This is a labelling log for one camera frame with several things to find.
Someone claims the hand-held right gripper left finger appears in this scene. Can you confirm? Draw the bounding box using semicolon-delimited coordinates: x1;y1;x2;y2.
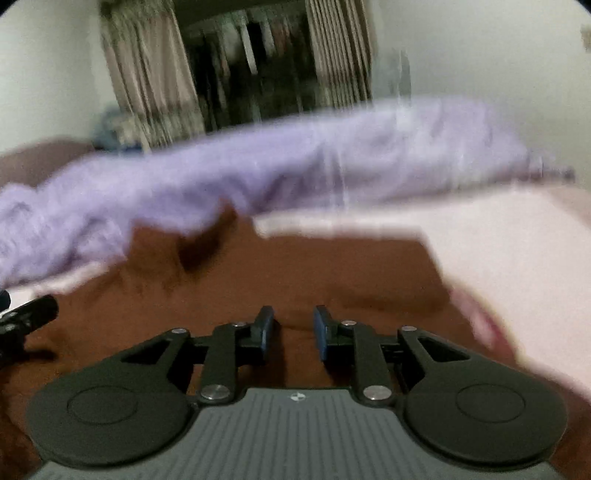
111;305;280;408

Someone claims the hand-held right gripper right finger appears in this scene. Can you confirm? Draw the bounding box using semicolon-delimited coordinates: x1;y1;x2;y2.
313;305;481;408

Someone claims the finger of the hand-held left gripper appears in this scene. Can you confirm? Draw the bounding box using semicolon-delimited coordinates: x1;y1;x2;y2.
0;295;59;340

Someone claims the brown garment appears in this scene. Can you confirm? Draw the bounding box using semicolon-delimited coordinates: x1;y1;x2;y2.
0;203;522;480

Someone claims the brown padded headboard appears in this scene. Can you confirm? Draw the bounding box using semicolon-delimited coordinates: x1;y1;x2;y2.
0;137;99;186

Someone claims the purple duvet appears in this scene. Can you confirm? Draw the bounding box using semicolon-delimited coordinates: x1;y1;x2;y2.
0;95;578;289

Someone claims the pink printed blanket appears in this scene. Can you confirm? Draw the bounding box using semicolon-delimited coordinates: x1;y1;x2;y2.
0;182;591;402

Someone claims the blue plush toy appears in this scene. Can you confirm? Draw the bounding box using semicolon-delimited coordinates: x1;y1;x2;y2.
91;107;140;149

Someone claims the clear plastic bag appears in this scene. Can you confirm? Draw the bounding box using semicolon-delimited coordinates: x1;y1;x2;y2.
382;48;414;101

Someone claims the beige striped curtain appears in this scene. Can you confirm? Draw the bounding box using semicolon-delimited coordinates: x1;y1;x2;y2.
305;0;376;110
99;0;206;149

